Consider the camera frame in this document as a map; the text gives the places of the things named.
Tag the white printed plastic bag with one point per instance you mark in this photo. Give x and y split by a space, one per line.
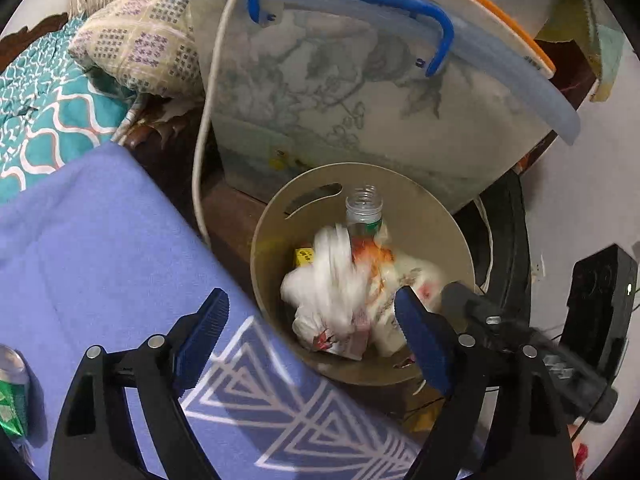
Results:
415 270

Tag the blue printed blanket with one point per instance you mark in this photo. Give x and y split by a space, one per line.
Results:
100 240

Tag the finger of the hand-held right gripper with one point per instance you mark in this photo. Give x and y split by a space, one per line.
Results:
470 305

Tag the teal patterned quilt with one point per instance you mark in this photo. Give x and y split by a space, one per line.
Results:
50 110

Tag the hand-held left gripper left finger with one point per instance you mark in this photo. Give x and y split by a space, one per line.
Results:
205 330

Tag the white tissue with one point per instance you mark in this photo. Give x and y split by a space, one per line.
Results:
330 270

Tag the beige round waste bin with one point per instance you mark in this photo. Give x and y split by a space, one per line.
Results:
425 220

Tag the green foil wrapper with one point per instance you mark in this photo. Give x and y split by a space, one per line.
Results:
10 400

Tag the green yellow cloth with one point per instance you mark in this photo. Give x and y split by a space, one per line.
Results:
600 45

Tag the beige patterned pillow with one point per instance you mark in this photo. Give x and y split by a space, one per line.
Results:
140 40

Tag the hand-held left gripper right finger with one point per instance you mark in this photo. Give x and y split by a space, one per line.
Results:
425 345

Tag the small yellow packet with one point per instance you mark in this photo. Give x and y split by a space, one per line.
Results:
304 256

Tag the black curved rim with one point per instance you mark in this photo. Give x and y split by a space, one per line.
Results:
515 260

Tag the clear plastic bottle green label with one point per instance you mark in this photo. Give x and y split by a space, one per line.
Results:
362 205

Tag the carved wooden headboard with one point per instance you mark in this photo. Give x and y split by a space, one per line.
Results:
30 32

